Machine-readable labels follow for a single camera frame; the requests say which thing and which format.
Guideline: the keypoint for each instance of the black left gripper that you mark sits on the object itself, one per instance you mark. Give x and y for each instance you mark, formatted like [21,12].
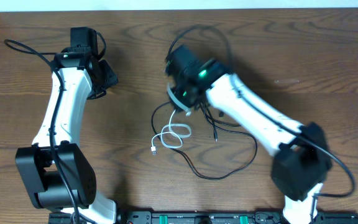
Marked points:
[106,78]

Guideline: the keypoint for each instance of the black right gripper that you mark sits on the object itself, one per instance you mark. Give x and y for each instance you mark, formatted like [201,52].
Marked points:
[175,61]

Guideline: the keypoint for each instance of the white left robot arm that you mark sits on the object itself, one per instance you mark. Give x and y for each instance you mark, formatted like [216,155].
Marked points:
[54,171]

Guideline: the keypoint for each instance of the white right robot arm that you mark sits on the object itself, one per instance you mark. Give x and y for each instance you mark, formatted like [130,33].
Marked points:
[299,166]

